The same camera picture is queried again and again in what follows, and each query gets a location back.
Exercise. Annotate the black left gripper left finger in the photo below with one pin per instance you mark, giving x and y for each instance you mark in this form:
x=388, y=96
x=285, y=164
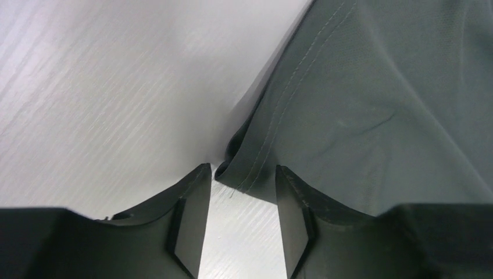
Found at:
x=162, y=237

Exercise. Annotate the dark grey t-shirt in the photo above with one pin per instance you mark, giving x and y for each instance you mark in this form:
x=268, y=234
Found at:
x=376, y=103

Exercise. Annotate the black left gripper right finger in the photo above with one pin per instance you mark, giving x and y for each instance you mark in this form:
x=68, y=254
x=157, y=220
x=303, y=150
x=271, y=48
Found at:
x=322, y=238

